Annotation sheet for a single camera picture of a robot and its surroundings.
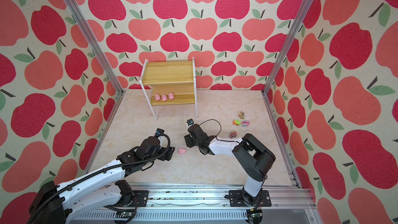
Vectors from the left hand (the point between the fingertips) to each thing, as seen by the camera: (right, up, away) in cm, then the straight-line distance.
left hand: (170, 148), depth 82 cm
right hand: (+11, +5, +11) cm, 16 cm away
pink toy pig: (-11, +28, +12) cm, 32 cm away
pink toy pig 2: (-6, +28, +11) cm, 31 cm away
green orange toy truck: (+40, +12, +19) cm, 46 cm away
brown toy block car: (+45, +17, +23) cm, 53 cm away
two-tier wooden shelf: (+2, +34, -2) cm, 35 cm away
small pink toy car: (+37, +5, +14) cm, 40 cm away
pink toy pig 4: (+5, -4, +7) cm, 9 cm away
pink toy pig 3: (-2, +29, +12) cm, 31 cm away
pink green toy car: (+46, +11, +19) cm, 51 cm away
